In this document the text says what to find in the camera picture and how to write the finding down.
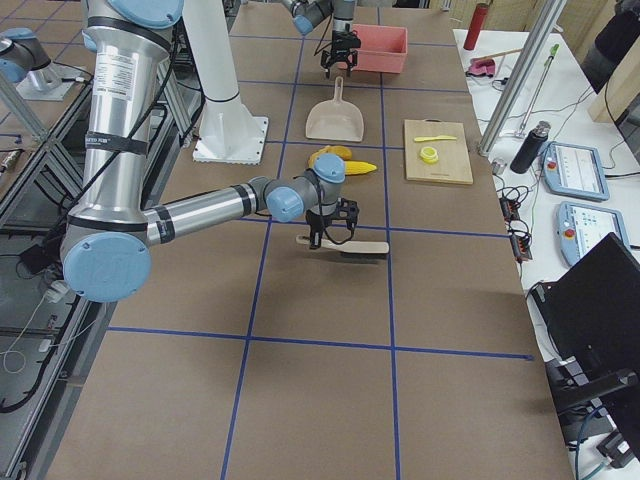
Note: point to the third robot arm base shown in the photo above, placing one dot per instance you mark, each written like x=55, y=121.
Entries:
x=26, y=64

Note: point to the yellow plastic knife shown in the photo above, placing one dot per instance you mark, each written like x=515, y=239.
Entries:
x=435, y=138

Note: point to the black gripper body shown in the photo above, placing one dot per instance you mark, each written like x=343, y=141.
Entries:
x=315, y=220
x=340, y=43

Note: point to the bamboo cutting board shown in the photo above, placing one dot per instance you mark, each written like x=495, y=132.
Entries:
x=453, y=166

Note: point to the far teach pendant tablet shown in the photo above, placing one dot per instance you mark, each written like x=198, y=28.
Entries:
x=574, y=171

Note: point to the beige hand brush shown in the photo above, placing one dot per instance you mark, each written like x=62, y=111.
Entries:
x=350, y=250

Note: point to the beige plastic dustpan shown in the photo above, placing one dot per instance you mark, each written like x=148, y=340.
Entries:
x=335, y=119

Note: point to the brown toy potato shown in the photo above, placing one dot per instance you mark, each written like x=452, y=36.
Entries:
x=343, y=152

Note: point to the yellow lemon slice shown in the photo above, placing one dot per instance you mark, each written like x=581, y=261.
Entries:
x=429, y=155

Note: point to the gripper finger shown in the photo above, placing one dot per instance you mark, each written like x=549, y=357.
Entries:
x=314, y=238
x=351, y=63
x=326, y=64
x=351, y=225

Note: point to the black water bottle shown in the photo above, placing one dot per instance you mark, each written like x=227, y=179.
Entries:
x=530, y=148

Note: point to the red water bottle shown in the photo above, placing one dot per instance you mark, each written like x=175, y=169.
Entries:
x=476, y=25

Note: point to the teach pendant tablet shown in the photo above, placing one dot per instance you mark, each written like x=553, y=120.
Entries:
x=580, y=227
x=574, y=171

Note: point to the aluminium frame post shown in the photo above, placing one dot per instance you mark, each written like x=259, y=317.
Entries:
x=533, y=45

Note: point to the pink cloth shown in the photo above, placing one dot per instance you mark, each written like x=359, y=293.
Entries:
x=482, y=67

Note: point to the near teach pendant tablet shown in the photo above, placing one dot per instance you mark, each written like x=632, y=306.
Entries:
x=580, y=227

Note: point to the black monitor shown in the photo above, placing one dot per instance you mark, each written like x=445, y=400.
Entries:
x=592, y=315

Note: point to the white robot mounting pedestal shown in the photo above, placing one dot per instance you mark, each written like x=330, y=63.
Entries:
x=228, y=132

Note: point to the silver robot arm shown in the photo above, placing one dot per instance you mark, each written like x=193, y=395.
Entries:
x=105, y=251
x=307, y=15

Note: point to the yellow toy corn cob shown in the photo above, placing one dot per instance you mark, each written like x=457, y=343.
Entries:
x=353, y=168

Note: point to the metal reacher grabber stick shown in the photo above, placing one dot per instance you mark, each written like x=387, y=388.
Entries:
x=520, y=131

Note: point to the pink plastic bin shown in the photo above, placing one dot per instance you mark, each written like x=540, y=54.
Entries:
x=383, y=48

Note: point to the wooden stick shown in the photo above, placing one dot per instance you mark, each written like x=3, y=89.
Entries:
x=496, y=55

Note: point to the small metal cup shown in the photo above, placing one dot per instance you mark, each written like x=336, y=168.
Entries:
x=498, y=166

